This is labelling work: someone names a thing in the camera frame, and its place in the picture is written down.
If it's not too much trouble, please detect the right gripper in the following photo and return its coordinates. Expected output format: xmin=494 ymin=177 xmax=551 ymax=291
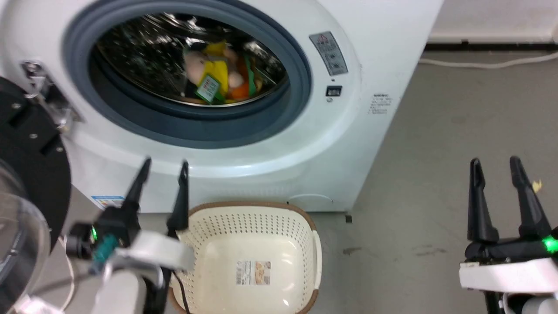
xmin=459 ymin=155 xmax=558 ymax=294

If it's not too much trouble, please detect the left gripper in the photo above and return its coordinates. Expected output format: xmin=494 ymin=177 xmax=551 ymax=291
xmin=93 ymin=157 xmax=195 ymax=271

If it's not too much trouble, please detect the cream perforated laundry basket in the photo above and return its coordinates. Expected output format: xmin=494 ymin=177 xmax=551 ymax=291
xmin=167 ymin=201 xmax=323 ymax=314

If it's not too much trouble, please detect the paper label on basket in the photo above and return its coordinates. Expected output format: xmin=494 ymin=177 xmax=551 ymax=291
xmin=236 ymin=260 xmax=272 ymax=287

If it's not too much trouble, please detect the pink and yellow plush toy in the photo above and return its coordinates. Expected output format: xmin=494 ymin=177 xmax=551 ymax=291
xmin=182 ymin=41 xmax=245 ymax=96

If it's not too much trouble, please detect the orange and green plush toy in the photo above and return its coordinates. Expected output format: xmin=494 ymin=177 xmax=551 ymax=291
xmin=226 ymin=52 xmax=267 ymax=103

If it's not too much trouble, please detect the white front-load washing machine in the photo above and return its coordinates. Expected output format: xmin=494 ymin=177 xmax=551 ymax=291
xmin=0 ymin=0 xmax=444 ymax=215

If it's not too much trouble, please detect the blue and white energy label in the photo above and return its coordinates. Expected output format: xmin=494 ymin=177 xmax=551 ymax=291
xmin=91 ymin=195 xmax=126 ymax=209

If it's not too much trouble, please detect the green hang tag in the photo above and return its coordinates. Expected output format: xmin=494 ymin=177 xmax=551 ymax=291
xmin=196 ymin=75 xmax=221 ymax=105

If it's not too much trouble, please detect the black round washer door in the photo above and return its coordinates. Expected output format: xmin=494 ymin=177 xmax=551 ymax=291
xmin=0 ymin=76 xmax=73 ymax=306

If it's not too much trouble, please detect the metal washer door hinge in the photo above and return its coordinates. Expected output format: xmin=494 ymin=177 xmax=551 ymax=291
xmin=21 ymin=60 xmax=84 ymax=133

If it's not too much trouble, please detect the black baseboard strip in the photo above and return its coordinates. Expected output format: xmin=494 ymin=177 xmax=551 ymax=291
xmin=425 ymin=40 xmax=558 ymax=52

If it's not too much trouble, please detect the grey warning sticker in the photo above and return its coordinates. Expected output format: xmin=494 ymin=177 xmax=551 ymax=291
xmin=309 ymin=31 xmax=349 ymax=76

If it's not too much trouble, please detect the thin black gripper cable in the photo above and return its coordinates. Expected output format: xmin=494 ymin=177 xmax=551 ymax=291
xmin=172 ymin=270 xmax=193 ymax=314

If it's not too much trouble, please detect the thin white cable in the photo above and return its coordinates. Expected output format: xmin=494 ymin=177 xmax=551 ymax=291
xmin=61 ymin=235 xmax=78 ymax=311

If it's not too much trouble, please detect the white cable on floor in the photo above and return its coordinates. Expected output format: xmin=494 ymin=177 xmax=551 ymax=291
xmin=418 ymin=51 xmax=558 ymax=70

